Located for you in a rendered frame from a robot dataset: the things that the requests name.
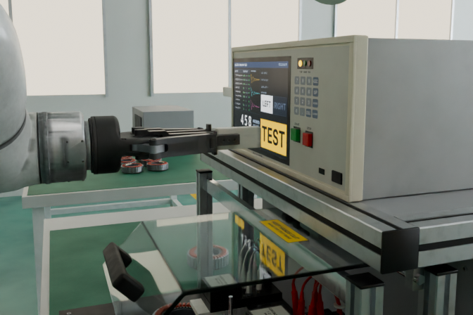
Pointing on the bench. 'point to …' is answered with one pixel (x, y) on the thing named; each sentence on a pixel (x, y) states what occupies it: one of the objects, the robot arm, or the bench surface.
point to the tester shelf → (365, 216)
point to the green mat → (82, 265)
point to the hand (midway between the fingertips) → (236, 138)
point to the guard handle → (129, 289)
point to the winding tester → (374, 114)
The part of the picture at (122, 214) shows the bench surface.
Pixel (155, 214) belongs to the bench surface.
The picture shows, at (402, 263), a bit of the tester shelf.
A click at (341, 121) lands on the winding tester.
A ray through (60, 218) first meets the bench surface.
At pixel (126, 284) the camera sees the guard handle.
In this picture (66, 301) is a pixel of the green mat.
